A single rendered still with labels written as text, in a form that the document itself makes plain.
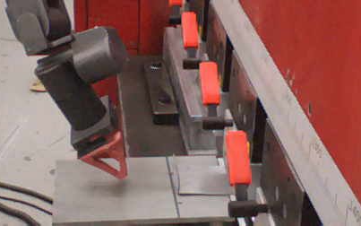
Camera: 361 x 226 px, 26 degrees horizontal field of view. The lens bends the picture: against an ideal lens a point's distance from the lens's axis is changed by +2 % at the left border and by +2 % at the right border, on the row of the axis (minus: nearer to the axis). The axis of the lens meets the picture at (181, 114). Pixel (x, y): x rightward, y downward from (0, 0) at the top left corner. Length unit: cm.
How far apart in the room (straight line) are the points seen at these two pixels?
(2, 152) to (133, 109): 171
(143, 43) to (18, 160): 142
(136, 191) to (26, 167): 210
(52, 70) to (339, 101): 56
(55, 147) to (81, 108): 230
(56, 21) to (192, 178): 32
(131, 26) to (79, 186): 86
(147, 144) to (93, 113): 47
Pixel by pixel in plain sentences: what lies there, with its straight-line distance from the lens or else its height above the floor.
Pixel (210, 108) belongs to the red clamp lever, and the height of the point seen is 120.
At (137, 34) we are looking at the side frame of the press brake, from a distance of 202.
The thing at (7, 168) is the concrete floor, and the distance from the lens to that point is 329.
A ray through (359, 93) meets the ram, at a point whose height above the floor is 140.
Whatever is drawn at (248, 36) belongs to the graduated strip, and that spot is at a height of 131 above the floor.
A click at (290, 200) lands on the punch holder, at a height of 124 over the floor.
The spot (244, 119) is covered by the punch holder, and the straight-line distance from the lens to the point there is 95.
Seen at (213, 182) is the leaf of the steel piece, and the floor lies 100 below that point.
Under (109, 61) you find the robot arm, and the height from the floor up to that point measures 123.
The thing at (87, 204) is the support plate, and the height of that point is 100.
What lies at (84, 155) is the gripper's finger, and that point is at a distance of 113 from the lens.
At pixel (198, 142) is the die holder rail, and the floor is 90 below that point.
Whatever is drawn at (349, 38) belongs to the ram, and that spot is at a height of 143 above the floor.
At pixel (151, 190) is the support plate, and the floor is 100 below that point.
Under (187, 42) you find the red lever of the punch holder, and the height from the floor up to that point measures 121.
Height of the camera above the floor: 163
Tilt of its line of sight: 26 degrees down
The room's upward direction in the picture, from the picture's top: 3 degrees clockwise
